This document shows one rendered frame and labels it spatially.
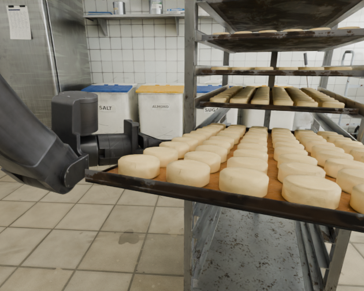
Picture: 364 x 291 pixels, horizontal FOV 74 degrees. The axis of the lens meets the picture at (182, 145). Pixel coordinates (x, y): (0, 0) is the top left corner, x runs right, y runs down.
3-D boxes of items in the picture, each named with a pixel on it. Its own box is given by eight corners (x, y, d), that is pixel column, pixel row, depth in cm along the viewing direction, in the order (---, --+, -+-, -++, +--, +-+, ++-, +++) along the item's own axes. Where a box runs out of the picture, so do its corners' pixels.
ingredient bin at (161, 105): (138, 150, 293) (134, 86, 269) (148, 136, 353) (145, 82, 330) (182, 151, 290) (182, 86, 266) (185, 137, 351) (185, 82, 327)
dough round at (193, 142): (184, 145, 49) (184, 135, 48) (203, 149, 45) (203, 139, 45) (165, 148, 45) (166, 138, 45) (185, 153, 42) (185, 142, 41)
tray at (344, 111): (357, 115, 59) (359, 108, 58) (199, 106, 71) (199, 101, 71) (315, 92, 113) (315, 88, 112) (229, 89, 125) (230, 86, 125)
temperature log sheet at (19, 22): (33, 39, 239) (26, 4, 230) (31, 39, 237) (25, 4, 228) (12, 40, 241) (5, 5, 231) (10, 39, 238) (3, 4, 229)
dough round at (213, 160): (178, 164, 35) (179, 150, 34) (210, 163, 36) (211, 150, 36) (190, 175, 30) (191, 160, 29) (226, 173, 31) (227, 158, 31)
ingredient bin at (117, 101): (88, 149, 296) (79, 85, 272) (104, 135, 357) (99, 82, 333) (131, 149, 295) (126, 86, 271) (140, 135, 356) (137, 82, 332)
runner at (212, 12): (205, 2, 60) (206, -12, 59) (195, 2, 61) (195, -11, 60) (237, 33, 117) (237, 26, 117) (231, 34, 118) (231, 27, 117)
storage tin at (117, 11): (127, 18, 303) (126, 4, 298) (123, 15, 289) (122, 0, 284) (115, 18, 304) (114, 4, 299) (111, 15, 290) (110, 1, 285)
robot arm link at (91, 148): (60, 160, 43) (60, 175, 39) (57, 123, 41) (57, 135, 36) (100, 157, 46) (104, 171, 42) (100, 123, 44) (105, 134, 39)
